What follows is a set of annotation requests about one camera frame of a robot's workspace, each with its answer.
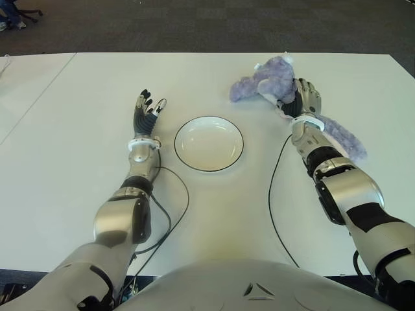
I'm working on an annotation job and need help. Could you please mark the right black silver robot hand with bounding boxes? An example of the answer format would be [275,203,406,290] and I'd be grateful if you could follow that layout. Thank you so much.
[275,77,322,119]

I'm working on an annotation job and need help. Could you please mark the thin white cable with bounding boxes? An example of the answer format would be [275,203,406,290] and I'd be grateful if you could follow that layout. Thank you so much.
[0,54,11,80]

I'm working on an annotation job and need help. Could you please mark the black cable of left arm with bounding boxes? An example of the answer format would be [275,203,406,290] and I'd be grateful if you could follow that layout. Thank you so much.
[121,154,191,294]

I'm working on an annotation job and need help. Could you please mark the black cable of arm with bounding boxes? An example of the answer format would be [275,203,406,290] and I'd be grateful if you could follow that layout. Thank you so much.
[268,134,301,269]
[121,154,191,294]

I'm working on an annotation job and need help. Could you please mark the purple plush bunny doll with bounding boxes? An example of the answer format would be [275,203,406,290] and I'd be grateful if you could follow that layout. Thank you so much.
[229,51,368,163]

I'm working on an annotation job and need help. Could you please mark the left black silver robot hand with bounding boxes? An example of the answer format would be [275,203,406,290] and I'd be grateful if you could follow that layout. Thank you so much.
[132,87,168,137]

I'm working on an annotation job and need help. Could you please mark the person's legs with sneakers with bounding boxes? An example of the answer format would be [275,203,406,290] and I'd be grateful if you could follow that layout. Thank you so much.
[0,0,27,32]

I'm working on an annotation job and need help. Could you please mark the black office chair base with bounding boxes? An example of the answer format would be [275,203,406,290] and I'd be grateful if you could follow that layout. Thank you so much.
[16,6,44,24]

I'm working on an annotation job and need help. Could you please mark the white plate with black rim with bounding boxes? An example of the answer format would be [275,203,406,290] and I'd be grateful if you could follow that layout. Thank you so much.
[174,115,244,172]

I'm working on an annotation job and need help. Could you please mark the silver robot torso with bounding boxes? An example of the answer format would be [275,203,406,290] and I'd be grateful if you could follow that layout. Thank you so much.
[113,259,403,311]

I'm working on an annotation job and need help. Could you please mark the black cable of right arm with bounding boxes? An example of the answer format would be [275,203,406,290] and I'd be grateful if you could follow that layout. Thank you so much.
[268,134,301,269]

